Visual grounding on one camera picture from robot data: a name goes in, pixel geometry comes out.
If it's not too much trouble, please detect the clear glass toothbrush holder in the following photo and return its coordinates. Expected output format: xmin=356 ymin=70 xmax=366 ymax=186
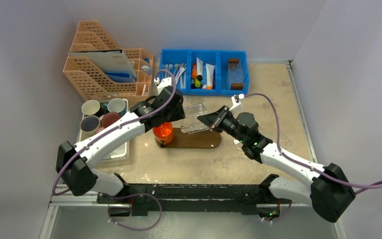
xmin=181 ymin=103 xmax=209 ymax=134

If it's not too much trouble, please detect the orange translucent cup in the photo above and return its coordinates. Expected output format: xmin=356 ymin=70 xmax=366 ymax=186
xmin=153 ymin=122 xmax=174 ymax=147

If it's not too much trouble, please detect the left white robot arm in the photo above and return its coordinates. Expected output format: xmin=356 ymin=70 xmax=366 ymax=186
xmin=52 ymin=86 xmax=185 ymax=204

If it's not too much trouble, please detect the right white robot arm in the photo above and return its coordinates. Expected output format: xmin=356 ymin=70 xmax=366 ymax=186
xmin=197 ymin=106 xmax=356 ymax=223

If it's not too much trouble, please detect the brown wooden oval tray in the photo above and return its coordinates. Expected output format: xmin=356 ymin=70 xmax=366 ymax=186
xmin=164 ymin=127 xmax=221 ymax=149

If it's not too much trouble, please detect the yellow green small tube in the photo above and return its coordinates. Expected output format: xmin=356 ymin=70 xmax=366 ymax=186
xmin=194 ymin=78 xmax=201 ymax=88

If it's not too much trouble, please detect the brown wooden block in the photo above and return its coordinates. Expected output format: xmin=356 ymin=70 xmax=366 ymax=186
xmin=230 ymin=83 xmax=244 ymax=91

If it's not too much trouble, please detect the orange small tube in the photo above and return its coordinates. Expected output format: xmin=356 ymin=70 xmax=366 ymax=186
xmin=191 ymin=63 xmax=197 ymax=79

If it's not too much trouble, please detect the blue plastic compartment bin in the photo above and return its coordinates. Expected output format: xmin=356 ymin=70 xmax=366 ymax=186
xmin=157 ymin=48 xmax=250 ymax=97

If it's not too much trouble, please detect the maroon ceramic mug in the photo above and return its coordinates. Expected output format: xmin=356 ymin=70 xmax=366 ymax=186
xmin=101 ymin=112 xmax=121 ymax=128

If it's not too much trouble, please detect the white plastic cup bin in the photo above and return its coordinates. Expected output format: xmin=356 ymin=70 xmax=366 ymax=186
xmin=77 ymin=97 xmax=131 ymax=162

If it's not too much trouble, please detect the white paper folder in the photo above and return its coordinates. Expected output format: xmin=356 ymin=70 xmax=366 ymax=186
xmin=68 ymin=50 xmax=137 ymax=83

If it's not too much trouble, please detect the cream ceramic mug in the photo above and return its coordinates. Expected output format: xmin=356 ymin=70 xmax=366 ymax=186
xmin=81 ymin=100 xmax=100 ymax=116

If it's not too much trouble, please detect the purple ceramic mug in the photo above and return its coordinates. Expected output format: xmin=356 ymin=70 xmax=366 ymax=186
xmin=80 ymin=116 xmax=101 ymax=134

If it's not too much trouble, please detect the peach plastic desk organizer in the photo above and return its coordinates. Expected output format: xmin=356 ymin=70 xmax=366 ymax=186
xmin=63 ymin=20 xmax=154 ymax=107

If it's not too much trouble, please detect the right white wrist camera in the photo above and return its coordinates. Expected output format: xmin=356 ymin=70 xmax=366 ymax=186
xmin=230 ymin=94 xmax=245 ymax=116

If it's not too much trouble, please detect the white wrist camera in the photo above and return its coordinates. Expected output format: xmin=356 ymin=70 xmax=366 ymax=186
xmin=230 ymin=94 xmax=245 ymax=116
xmin=154 ymin=77 xmax=173 ymax=96

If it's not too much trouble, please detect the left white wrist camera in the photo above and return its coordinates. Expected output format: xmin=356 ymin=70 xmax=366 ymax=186
xmin=154 ymin=77 xmax=173 ymax=96

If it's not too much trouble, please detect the black aluminium base frame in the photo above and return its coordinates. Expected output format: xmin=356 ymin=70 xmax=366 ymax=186
xmin=49 ymin=183 xmax=310 ymax=219

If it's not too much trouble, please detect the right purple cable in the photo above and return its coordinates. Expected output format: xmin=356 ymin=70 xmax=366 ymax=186
xmin=240 ymin=93 xmax=382 ymax=195

